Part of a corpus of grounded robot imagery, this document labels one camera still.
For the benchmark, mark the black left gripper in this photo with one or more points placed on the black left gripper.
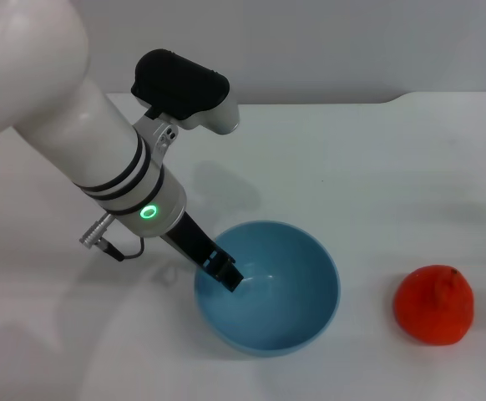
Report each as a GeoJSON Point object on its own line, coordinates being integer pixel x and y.
{"type": "Point", "coordinates": [193, 242]}

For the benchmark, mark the blue bowl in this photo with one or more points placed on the blue bowl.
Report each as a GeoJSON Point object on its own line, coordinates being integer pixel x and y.
{"type": "Point", "coordinates": [276, 309]}

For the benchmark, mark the orange fruit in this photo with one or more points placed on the orange fruit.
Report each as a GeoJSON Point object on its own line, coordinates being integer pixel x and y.
{"type": "Point", "coordinates": [431, 309]}

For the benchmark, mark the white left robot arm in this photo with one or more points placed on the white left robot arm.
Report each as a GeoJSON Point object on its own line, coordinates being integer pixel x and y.
{"type": "Point", "coordinates": [51, 104]}

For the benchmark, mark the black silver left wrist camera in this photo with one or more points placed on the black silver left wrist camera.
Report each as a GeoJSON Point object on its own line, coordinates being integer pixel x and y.
{"type": "Point", "coordinates": [180, 83]}

